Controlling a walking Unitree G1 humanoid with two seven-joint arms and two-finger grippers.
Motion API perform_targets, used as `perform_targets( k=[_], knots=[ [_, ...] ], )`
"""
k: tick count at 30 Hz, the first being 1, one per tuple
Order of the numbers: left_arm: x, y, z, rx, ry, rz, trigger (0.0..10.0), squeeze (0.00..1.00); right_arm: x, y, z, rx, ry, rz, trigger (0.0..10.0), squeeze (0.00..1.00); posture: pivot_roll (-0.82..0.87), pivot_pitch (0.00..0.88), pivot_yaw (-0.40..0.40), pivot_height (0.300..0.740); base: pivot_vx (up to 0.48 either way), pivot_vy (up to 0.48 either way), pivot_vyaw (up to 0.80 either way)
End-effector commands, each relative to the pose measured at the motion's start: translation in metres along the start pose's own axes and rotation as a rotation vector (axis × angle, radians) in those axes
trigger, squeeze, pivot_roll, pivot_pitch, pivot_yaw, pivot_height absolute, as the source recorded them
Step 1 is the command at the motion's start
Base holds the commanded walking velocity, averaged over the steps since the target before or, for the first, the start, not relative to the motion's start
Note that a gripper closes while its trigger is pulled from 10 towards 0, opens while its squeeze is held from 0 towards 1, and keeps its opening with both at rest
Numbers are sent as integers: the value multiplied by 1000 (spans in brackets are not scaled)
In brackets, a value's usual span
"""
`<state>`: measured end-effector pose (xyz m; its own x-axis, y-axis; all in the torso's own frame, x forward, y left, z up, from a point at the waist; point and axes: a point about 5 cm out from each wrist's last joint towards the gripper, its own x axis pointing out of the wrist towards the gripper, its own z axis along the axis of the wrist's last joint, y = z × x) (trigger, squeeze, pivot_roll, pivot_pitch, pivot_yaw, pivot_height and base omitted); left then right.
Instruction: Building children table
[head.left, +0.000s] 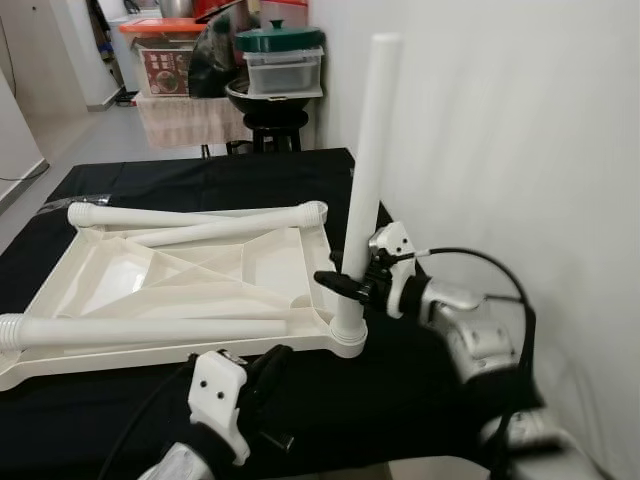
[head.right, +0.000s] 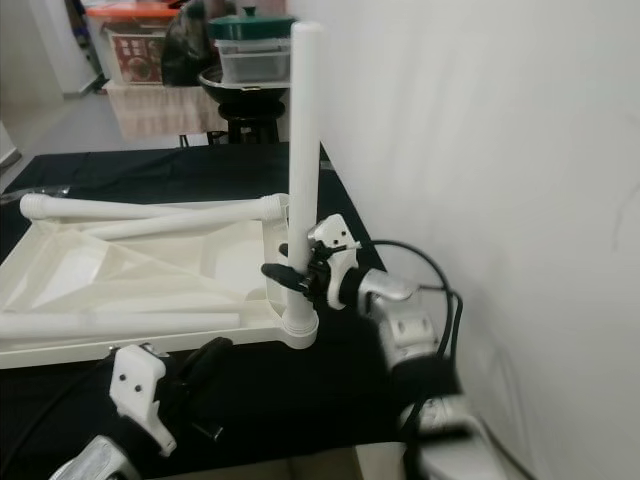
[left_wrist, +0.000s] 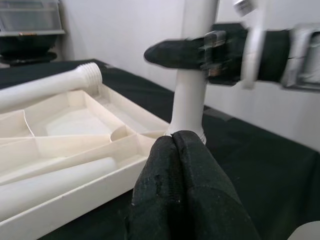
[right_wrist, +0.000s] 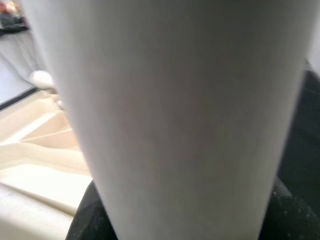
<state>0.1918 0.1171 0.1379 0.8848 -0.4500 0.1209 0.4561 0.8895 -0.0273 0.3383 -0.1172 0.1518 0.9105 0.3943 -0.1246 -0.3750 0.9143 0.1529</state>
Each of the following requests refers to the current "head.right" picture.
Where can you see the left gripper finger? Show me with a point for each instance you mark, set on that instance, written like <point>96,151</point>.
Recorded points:
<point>218,362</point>
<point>196,362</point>

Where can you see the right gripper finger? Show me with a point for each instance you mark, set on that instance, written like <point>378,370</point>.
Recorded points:
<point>283,276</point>

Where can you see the black tablecloth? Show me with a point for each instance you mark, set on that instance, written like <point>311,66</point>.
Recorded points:
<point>310,400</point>

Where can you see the white plastic table top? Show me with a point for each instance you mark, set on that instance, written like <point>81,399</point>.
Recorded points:
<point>120,270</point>

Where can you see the clear container green lid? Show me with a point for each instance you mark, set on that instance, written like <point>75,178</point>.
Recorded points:
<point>250,60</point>

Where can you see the clear tape patch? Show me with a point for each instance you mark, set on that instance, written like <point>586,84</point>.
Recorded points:
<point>55,190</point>

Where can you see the black plastic bag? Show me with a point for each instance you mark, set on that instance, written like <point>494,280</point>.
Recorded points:
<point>185,45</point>

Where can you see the red print box orange lid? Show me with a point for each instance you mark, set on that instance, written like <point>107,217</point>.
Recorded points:
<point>135,55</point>

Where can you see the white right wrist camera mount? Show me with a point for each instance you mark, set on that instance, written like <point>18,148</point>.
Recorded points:
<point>330,235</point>

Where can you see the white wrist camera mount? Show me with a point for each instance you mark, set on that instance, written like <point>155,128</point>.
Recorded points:
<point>135,385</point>
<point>330,235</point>

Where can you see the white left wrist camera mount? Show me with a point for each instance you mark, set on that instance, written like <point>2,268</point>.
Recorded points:
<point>135,385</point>

